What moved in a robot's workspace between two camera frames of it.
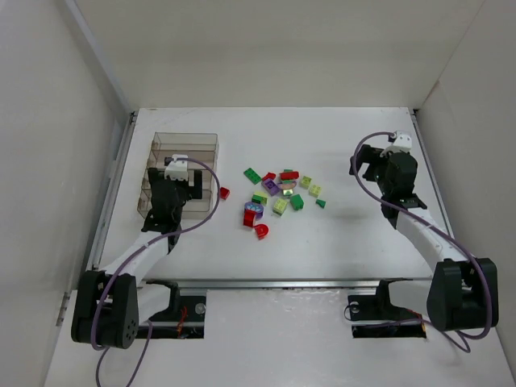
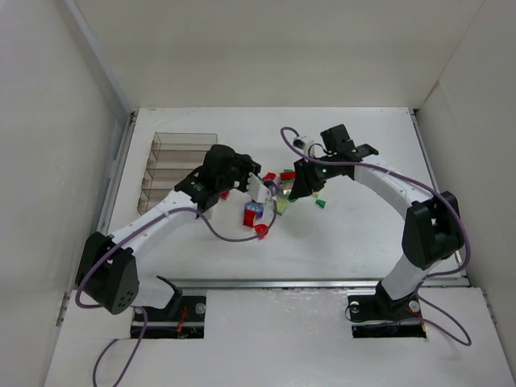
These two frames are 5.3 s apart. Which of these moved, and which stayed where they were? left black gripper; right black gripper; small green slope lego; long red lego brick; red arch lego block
Moved: right black gripper; left black gripper
Stayed: small green slope lego; long red lego brick; red arch lego block
